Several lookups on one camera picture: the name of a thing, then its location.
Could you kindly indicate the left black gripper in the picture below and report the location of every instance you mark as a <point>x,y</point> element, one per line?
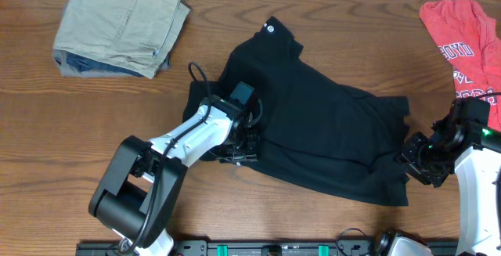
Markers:
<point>243,153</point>

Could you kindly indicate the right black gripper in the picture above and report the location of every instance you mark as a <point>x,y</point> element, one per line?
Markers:
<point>415,156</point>

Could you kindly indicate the black polo shirt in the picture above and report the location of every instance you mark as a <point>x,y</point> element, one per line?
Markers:
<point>316,133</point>

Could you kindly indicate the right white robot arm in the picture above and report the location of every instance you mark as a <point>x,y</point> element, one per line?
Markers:
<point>462,144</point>

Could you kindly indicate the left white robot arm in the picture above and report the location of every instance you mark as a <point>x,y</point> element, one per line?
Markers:
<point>138,191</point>

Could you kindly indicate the red printed t-shirt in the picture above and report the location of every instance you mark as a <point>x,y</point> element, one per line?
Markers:
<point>466,37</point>

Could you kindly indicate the folded khaki pants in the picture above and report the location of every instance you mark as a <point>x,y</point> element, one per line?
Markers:
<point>134,34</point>

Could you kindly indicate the folded blue grey garment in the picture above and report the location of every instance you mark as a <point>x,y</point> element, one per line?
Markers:
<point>71,65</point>

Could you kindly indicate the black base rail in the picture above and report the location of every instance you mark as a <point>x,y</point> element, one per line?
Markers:
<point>390,242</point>

